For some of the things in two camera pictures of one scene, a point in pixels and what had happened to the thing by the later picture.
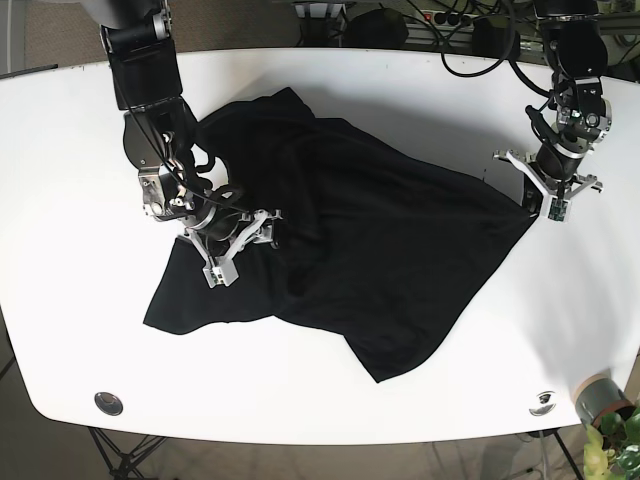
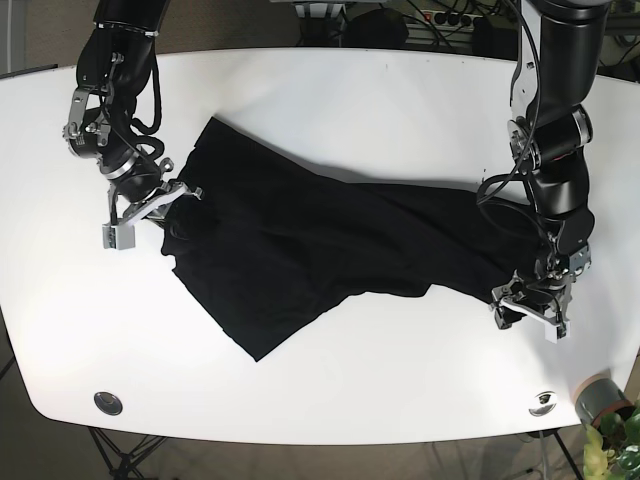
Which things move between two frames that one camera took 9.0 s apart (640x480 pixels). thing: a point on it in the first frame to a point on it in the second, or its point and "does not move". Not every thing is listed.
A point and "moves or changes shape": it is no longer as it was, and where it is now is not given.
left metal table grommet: [108, 403] does not move
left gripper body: [215, 232] to [138, 191]
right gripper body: [584, 118] to [543, 292]
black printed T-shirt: [372, 237] moves or changes shape
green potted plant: [611, 447] does not move
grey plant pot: [597, 397] does not move
